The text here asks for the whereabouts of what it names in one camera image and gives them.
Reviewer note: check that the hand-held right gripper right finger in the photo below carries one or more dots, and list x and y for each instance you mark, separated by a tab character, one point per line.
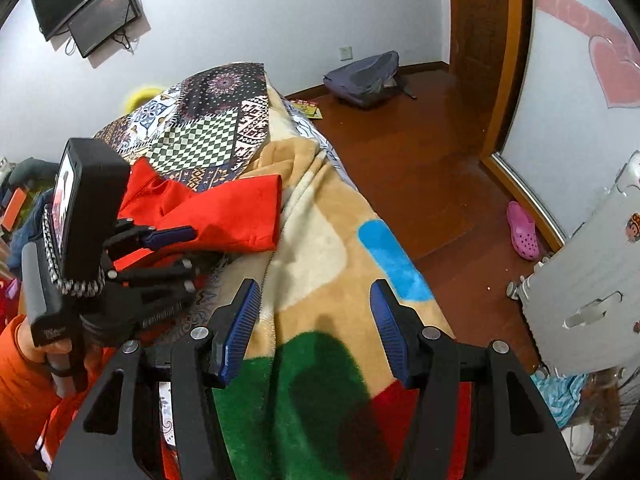
389	331

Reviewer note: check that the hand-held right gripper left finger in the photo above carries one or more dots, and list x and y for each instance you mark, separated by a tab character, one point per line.
241	321

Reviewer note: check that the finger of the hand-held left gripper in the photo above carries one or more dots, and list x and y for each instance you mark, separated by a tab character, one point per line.
170	236
155	282

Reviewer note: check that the red garment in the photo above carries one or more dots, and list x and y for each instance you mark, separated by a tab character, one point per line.
225	215

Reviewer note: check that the person's left hand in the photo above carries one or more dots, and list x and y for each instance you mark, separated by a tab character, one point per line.
91	360

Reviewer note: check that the grey cloth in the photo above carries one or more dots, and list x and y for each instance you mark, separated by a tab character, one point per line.
30	167

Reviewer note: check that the blue denim cloth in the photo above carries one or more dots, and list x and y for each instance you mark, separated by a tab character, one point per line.
30	240

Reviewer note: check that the orange box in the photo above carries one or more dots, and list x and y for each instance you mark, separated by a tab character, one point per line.
15	207

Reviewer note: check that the colourful fleece blanket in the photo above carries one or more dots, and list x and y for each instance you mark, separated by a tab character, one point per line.
310	240

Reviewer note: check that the patchwork patterned bedsheet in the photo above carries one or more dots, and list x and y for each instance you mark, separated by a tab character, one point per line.
210	135

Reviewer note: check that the yellow bed end trim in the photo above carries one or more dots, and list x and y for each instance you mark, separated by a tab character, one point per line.
140	96

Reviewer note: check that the pink clog shoe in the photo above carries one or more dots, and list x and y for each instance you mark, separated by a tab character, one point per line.
522	230

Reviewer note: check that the light blue cloth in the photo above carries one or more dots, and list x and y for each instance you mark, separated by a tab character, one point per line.
562	395

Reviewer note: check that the yellow book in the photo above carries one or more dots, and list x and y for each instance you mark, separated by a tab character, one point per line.
306	108

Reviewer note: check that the white oil radiator heater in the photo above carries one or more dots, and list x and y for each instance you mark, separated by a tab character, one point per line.
590	270

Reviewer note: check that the floor fan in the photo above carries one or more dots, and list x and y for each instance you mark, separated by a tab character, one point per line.
600	425

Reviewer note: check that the grey blue backpack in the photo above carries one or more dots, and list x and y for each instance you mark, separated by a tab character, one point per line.
362	80

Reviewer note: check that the wardrobe sliding door pink heart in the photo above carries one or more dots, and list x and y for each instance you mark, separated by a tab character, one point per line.
575	110

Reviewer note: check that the wooden door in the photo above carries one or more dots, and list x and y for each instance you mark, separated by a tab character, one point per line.
480	35

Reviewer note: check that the small black wall monitor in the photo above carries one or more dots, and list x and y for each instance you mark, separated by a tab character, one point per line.
102	17

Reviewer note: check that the white wall socket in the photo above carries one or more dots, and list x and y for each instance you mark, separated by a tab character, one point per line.
345	53

